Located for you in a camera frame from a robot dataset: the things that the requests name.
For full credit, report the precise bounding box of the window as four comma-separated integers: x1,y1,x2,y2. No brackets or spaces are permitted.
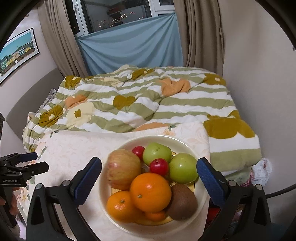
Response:
65,0,175,37

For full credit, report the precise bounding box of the green apple left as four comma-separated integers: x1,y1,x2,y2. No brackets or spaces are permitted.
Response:
142,143,172,166

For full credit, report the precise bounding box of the beige curtain right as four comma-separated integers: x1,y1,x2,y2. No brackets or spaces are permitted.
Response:
174,0,224,76

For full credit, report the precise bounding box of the white plastic bag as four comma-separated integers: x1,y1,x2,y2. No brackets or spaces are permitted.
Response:
251,158,273,186

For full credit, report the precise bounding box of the blue cloth over window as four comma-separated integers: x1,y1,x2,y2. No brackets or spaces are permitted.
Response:
76,14,183,75

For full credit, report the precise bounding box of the person's left hand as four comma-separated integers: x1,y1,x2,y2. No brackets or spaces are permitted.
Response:
5,187,19,216

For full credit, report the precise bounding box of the beige curtain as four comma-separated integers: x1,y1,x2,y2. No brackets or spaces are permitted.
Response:
38,1,88,77
174,0,224,76

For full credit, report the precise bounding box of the green apple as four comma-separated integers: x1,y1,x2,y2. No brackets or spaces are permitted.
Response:
169,153,199,184
142,143,172,166

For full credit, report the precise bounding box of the black cable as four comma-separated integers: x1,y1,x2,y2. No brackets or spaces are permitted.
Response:
265,184,296,198

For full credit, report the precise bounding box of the white floral table cloth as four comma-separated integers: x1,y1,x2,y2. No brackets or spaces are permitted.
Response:
16,121,210,240

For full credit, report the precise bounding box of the beige curtain left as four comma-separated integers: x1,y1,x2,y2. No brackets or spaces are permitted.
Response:
38,1,88,77

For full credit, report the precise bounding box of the reddish yellow apple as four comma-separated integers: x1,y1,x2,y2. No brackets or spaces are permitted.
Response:
106,149,142,190

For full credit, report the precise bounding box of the green apple right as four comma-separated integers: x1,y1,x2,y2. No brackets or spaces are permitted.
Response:
169,153,199,184

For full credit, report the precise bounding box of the grey headboard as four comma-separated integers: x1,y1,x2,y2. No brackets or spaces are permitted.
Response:
6,68,64,139

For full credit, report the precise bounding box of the large orange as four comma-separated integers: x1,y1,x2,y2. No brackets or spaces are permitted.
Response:
129,173,171,212

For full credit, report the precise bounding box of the green striped floral quilt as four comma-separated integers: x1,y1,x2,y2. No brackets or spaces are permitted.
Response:
22,65,261,172

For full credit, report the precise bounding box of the framed houses picture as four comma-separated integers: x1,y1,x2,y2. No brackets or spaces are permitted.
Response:
1,28,39,84

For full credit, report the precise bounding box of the red cherry tomato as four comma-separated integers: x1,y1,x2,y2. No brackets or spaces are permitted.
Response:
149,158,169,177
132,146,145,161

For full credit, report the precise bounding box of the small mandarin orange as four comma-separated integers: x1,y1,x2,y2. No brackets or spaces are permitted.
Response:
144,210,167,222

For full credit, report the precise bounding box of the brown kiwi with sticker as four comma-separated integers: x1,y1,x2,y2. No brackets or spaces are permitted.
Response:
166,184,198,221

